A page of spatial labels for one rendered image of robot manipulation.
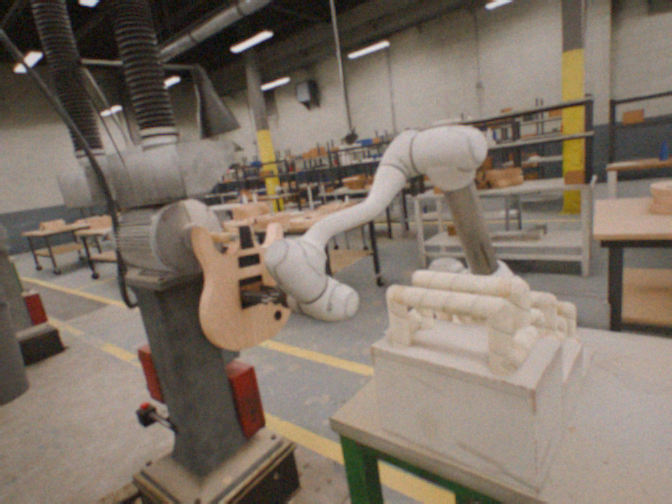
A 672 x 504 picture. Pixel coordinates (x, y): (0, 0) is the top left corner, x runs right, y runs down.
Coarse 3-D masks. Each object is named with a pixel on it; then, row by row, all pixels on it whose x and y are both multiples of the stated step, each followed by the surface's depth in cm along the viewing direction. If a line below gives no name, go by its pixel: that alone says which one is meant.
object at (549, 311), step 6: (546, 306) 71; (552, 306) 70; (546, 312) 71; (552, 312) 71; (546, 318) 71; (552, 318) 71; (546, 324) 71; (552, 324) 71; (546, 330) 72; (552, 330) 71
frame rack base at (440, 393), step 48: (384, 336) 71; (432, 336) 68; (480, 336) 65; (384, 384) 68; (432, 384) 61; (480, 384) 55; (528, 384) 51; (432, 432) 63; (480, 432) 57; (528, 432) 52; (528, 480) 54
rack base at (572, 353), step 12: (564, 348) 73; (576, 348) 72; (564, 360) 69; (576, 360) 69; (564, 372) 65; (576, 372) 70; (564, 384) 63; (576, 384) 70; (564, 396) 63; (576, 396) 71; (564, 408) 64; (564, 420) 64
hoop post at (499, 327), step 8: (488, 320) 53; (496, 320) 52; (504, 320) 52; (488, 328) 53; (496, 328) 52; (504, 328) 52; (488, 336) 54; (496, 336) 52; (504, 336) 52; (488, 344) 54; (496, 344) 53; (504, 344) 52; (512, 344) 53; (496, 352) 53; (504, 352) 53; (496, 360) 53; (496, 368) 54
